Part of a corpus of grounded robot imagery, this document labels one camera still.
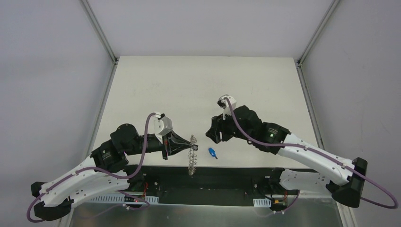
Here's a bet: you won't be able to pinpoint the blue-headed key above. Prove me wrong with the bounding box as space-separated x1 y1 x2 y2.
208 148 218 159

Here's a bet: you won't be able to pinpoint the metal disc with keyrings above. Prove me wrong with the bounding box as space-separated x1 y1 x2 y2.
188 135 198 176

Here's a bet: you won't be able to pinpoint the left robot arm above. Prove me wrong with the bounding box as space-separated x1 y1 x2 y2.
26 123 197 223

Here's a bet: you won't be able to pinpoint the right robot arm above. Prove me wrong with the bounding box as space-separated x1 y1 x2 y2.
205 105 368 208

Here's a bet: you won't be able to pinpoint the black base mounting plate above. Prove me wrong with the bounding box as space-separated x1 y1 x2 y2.
124 166 296 207

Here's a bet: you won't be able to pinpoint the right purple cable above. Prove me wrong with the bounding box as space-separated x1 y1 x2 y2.
223 97 399 210

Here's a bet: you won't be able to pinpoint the purple cable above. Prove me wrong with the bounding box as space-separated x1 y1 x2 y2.
223 97 399 210
26 113 157 223

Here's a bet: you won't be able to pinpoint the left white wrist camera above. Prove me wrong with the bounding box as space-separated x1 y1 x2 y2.
153 113 173 143

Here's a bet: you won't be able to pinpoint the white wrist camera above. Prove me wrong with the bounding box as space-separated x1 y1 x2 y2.
217 95 236 121
153 113 173 143

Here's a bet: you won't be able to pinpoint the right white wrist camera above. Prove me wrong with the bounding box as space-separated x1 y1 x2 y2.
217 95 236 121

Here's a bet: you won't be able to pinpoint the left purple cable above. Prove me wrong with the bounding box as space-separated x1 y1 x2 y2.
26 113 157 223

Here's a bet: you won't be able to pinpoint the left aluminium frame post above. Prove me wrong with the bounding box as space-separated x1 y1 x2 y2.
79 0 118 65

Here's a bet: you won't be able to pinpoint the aluminium frame post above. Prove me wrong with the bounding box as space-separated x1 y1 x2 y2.
79 0 118 65
297 0 342 67

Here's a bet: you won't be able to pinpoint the right aluminium frame post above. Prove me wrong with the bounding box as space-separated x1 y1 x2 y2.
297 0 342 67

